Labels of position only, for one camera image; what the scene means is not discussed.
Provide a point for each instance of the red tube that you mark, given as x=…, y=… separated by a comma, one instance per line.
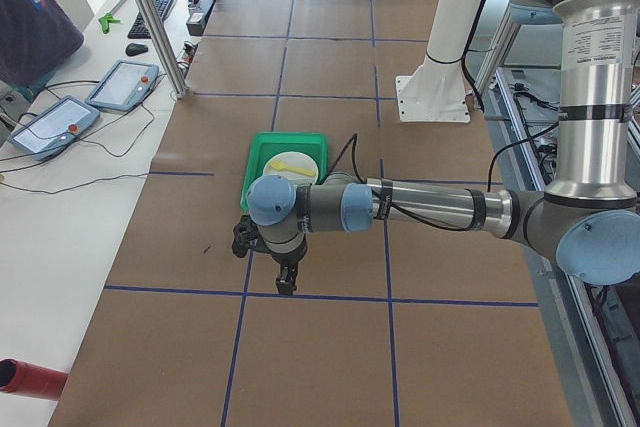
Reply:
x=25, y=379

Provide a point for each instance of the green plastic tray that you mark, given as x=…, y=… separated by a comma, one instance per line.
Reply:
x=266, y=145

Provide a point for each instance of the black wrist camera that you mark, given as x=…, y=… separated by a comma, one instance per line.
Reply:
x=245, y=234

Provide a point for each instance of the green plastic clip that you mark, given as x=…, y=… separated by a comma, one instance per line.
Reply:
x=106, y=21

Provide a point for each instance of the black computer mouse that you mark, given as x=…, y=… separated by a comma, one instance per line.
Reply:
x=135, y=49

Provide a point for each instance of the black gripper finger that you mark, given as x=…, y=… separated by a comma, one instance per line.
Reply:
x=282, y=284
x=291, y=284

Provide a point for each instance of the aluminium side rail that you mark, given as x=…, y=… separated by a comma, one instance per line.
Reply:
x=592, y=333

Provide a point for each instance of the black power strip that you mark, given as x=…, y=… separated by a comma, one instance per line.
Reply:
x=198, y=17

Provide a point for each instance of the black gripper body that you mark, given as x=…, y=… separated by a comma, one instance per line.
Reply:
x=288, y=260

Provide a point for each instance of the yellow plastic spoon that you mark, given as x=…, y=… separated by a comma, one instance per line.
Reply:
x=283, y=166

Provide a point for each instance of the white round plate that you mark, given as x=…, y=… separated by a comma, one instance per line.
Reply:
x=294, y=158

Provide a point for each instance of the far teach pendant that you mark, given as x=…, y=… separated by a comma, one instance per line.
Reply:
x=124, y=86

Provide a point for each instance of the near teach pendant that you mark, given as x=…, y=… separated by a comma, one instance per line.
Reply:
x=49, y=133

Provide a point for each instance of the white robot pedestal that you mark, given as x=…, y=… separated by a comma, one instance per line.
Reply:
x=436, y=91

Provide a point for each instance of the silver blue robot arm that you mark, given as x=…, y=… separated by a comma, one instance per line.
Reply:
x=592, y=128

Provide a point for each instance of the teach pendant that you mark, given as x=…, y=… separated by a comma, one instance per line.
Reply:
x=124, y=86
x=49, y=133

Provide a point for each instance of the aluminium frame post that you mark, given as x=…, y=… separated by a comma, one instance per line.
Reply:
x=163, y=47

